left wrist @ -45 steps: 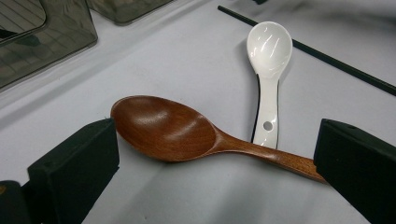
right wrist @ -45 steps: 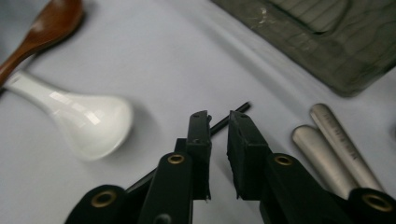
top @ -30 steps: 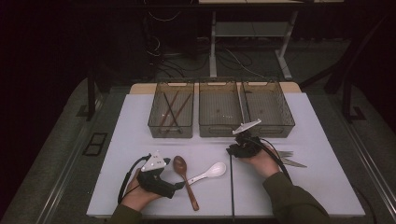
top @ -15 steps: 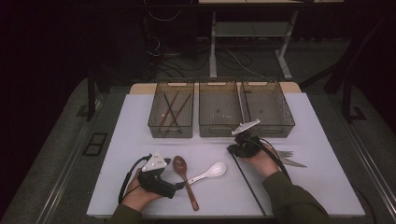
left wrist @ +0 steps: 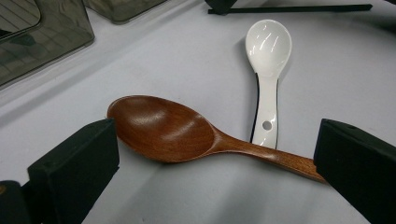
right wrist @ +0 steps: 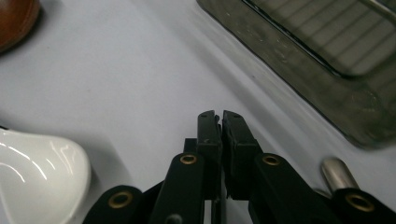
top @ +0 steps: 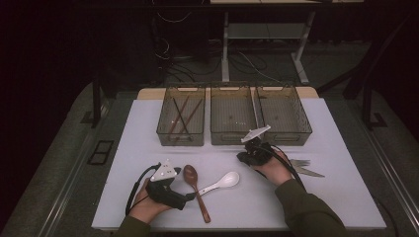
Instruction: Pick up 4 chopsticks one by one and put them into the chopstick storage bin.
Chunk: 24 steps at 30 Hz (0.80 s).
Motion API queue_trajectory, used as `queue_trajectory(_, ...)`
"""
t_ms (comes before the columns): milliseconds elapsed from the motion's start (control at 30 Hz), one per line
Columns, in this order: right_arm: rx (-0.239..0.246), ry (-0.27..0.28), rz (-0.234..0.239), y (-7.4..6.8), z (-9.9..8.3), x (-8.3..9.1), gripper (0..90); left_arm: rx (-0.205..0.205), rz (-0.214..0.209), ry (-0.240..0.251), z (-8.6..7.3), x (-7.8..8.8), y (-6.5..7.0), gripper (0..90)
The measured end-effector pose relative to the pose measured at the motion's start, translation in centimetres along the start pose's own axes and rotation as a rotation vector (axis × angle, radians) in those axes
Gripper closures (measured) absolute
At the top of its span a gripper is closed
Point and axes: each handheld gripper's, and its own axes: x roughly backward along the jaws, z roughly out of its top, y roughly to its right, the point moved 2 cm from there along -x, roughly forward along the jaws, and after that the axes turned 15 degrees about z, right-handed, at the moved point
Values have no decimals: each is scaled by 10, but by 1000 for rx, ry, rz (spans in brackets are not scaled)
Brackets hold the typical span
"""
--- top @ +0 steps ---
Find white ceramic spoon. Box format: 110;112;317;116
194;171;241;197

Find white table cover sheet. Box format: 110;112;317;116
91;97;387;231

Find person's right hand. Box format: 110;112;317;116
253;151;295;188

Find black tripod stand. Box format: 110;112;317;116
315;13;419;100

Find translucent grey plastic bin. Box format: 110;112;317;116
209;85;259;146
156;86;207;147
253;85;313;146

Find brown wooden chopstick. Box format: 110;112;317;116
172;98;204;144
167;95;191;134

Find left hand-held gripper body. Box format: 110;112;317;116
145;159;187;211

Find black metal stand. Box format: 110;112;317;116
80;70;112;129
360;83;389;131

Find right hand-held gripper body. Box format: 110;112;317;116
241;124;275;166

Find white metal desk frame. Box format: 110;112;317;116
209;0;365;85

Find tangle of black floor cables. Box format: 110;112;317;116
152;9;228;83

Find person's left hand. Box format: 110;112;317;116
128;179;172;225

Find brown wooden spoon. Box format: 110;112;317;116
182;164;211;224

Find right hand-held gripper black cable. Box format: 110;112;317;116
260;144;307;192

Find black floor socket frame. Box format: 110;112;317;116
86;139;116;166

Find left hand-held gripper black cable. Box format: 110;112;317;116
125;162;162;216

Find metal floor rail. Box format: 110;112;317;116
357;118;419;231
36;108;110;237

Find white floor cable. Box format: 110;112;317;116
236;50;285;83

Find hand-held gripper black cable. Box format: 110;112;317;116
260;144;307;192
125;162;162;216

